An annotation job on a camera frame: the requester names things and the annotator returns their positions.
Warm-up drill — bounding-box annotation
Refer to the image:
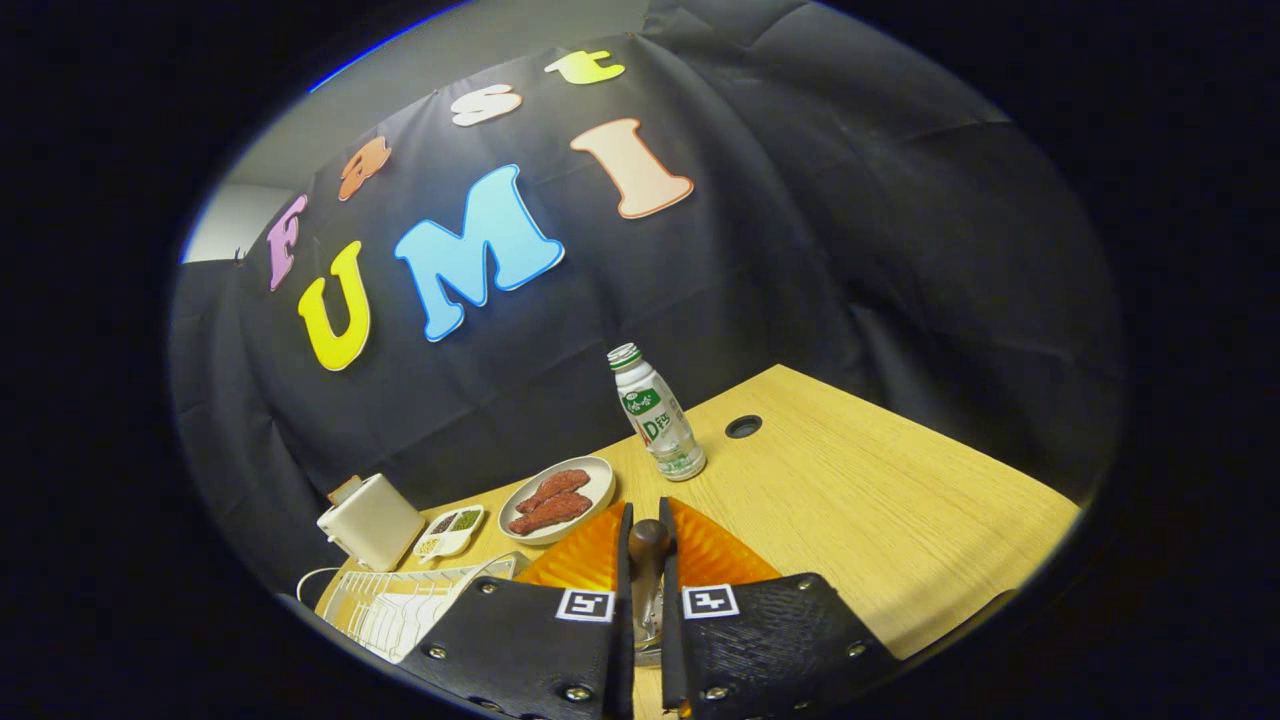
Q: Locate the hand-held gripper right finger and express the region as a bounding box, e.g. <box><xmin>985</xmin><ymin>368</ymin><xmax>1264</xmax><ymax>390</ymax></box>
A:
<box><xmin>660</xmin><ymin>497</ymin><xmax>901</xmax><ymax>720</ymax></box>

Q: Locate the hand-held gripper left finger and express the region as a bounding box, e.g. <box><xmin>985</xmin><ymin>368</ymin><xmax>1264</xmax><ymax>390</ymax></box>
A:
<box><xmin>400</xmin><ymin>502</ymin><xmax>635</xmax><ymax>720</ymax></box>

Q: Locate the white wire dish rack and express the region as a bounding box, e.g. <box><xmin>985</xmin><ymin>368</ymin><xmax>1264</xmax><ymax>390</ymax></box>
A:
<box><xmin>298</xmin><ymin>552</ymin><xmax>531</xmax><ymax>666</ymax></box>

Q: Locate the wooden-handled spoon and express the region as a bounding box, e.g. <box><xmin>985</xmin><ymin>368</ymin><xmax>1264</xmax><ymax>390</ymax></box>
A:
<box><xmin>628</xmin><ymin>518</ymin><xmax>673</xmax><ymax>667</ymax></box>

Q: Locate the small white seasoning dish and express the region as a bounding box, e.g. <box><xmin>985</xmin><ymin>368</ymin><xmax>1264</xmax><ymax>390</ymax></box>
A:
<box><xmin>413</xmin><ymin>505</ymin><xmax>486</xmax><ymax>559</ymax></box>

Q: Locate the beige plate with meat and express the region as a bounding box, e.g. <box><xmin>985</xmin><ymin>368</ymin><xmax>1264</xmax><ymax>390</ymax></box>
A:
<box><xmin>498</xmin><ymin>456</ymin><xmax>616</xmax><ymax>546</ymax></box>

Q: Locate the red meat piece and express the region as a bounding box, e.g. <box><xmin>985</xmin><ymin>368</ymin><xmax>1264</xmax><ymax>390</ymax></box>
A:
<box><xmin>516</xmin><ymin>469</ymin><xmax>592</xmax><ymax>514</ymax></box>
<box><xmin>508</xmin><ymin>492</ymin><xmax>594</xmax><ymax>536</ymax></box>

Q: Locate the white toaster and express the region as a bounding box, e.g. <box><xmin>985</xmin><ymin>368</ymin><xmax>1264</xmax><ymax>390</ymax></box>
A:
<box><xmin>317</xmin><ymin>473</ymin><xmax>427</xmax><ymax>572</ymax></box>

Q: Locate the white green-label drink bottle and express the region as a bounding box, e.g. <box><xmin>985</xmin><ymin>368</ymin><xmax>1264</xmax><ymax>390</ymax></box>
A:
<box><xmin>607</xmin><ymin>343</ymin><xmax>707</xmax><ymax>482</ymax></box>

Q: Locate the black backdrop cloth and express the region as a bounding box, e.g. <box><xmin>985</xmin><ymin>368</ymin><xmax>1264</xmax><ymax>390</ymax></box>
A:
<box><xmin>168</xmin><ymin>0</ymin><xmax>1126</xmax><ymax>601</ymax></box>

